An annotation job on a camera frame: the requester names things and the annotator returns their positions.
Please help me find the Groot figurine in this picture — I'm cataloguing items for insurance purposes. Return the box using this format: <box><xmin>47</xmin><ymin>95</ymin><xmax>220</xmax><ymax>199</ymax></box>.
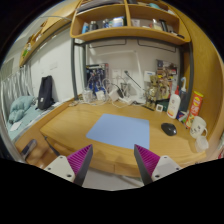
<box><xmin>146</xmin><ymin>75</ymin><xmax>159</xmax><ymax>111</ymax></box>

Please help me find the small white clock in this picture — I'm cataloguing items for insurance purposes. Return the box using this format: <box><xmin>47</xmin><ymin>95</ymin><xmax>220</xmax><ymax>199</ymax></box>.
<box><xmin>156</xmin><ymin>104</ymin><xmax>163</xmax><ymax>112</ymax></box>

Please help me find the blue spray bottle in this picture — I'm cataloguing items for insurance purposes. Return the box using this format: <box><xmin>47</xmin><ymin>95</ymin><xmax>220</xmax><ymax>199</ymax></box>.
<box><xmin>179</xmin><ymin>77</ymin><xmax>187</xmax><ymax>111</ymax></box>

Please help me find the teal blanket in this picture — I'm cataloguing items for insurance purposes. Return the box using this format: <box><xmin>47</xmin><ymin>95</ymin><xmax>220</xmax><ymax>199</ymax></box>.
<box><xmin>8</xmin><ymin>96</ymin><xmax>36</xmax><ymax>124</ymax></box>

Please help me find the white lotion bottle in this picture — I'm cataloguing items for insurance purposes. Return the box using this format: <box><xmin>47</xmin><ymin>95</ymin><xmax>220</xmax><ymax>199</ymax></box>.
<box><xmin>167</xmin><ymin>88</ymin><xmax>181</xmax><ymax>119</ymax></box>

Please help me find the black computer mouse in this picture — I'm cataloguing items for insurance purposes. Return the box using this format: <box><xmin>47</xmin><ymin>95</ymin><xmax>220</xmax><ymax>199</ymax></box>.
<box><xmin>161</xmin><ymin>123</ymin><xmax>177</xmax><ymax>136</ymax></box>

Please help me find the red chips can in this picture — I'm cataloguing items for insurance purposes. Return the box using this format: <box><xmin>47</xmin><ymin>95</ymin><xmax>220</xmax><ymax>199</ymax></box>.
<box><xmin>185</xmin><ymin>91</ymin><xmax>203</xmax><ymax>128</ymax></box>

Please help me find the wooden wall shelf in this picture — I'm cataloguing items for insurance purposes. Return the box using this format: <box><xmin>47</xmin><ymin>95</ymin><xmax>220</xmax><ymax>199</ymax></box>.
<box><xmin>70</xmin><ymin>0</ymin><xmax>191</xmax><ymax>45</ymax></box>

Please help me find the white power adapter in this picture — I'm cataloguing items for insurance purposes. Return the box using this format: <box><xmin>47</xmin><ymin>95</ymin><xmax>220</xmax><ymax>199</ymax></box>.
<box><xmin>109</xmin><ymin>89</ymin><xmax>119</xmax><ymax>101</ymax></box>

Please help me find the white mug with print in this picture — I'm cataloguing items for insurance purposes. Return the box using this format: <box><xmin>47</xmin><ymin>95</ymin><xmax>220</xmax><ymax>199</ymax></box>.
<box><xmin>190</xmin><ymin>116</ymin><xmax>208</xmax><ymax>139</ymax></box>

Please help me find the blue mouse pad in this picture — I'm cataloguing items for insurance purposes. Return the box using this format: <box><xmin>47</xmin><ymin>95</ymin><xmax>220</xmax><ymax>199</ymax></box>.
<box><xmin>86</xmin><ymin>114</ymin><xmax>150</xmax><ymax>149</ymax></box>

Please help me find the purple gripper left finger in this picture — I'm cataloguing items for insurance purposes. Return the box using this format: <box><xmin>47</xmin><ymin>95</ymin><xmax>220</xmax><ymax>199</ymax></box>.
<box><xmin>44</xmin><ymin>144</ymin><xmax>94</xmax><ymax>187</ymax></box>

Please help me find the black backpack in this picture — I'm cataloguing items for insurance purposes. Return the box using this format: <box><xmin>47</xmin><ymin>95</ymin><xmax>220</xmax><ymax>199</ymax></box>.
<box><xmin>38</xmin><ymin>75</ymin><xmax>54</xmax><ymax>110</ymax></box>

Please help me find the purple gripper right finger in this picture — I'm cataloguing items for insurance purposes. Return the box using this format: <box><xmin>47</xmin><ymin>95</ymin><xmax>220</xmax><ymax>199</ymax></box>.
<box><xmin>133</xmin><ymin>144</ymin><xmax>183</xmax><ymax>187</ymax></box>

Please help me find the model kit box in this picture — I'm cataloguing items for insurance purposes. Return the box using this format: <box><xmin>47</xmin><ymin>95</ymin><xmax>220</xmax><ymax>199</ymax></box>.
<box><xmin>86</xmin><ymin>63</ymin><xmax>109</xmax><ymax>94</ymax></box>

